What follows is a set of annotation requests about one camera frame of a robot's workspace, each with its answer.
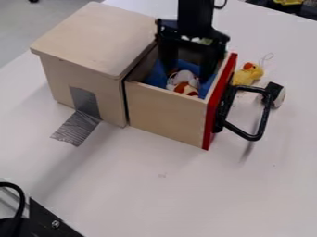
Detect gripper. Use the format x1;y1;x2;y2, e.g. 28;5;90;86
154;18;232;83

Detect white and red plush toy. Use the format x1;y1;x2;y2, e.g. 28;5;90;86
166;69;202;97

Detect yellow plush duck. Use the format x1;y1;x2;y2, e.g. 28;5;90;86
230;61;265;87

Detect wooden drawer with red front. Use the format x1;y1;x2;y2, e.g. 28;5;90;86
122;45;274;152

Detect wooden cabinet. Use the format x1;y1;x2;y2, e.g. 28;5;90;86
28;1;161;129

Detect grey tape strip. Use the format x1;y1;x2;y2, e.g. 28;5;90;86
49;85;103;148

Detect black cable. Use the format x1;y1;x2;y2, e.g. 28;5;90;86
0;181;28;231

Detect black metal bracket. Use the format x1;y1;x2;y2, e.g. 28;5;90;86
0;197;86;237

